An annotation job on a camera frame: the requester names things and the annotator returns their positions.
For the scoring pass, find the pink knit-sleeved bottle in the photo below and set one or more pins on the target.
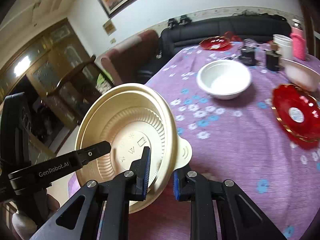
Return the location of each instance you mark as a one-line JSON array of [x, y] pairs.
[[298, 41]]

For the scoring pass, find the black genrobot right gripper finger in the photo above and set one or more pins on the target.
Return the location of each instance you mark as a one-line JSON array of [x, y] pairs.
[[62, 162]]

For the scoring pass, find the small white foam bowl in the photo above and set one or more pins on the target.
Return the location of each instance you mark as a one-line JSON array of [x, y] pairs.
[[224, 79]]

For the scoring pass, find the cream plastic bowl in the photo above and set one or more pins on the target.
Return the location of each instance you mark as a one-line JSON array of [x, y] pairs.
[[130, 117]]

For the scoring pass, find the black leather sofa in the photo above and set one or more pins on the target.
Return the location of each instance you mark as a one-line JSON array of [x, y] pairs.
[[174, 38]]

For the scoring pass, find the large white foam bowl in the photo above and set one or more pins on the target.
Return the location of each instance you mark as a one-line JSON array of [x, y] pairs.
[[300, 75]]

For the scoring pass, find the yellow wall notice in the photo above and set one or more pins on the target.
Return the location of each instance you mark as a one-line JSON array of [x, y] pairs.
[[109, 27]]

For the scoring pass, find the white plastic jar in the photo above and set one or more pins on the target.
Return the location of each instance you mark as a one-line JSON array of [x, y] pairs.
[[285, 46]]

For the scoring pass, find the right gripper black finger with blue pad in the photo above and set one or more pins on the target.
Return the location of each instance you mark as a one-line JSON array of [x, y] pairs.
[[100, 210], [221, 209]]

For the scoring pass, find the far red glass plate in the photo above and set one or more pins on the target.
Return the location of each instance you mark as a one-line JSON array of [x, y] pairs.
[[219, 43]]

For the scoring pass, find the brown pink armchair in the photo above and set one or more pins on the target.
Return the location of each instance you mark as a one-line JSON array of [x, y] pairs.
[[124, 59]]

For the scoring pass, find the wooden cabinet with glass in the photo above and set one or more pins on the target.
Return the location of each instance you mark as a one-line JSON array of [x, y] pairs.
[[36, 69]]

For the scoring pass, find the dark wooden chair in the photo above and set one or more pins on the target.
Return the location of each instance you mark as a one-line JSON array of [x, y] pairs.
[[81, 87]]

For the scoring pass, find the red glass plate with sticker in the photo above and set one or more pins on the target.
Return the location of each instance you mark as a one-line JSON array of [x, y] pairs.
[[297, 113]]

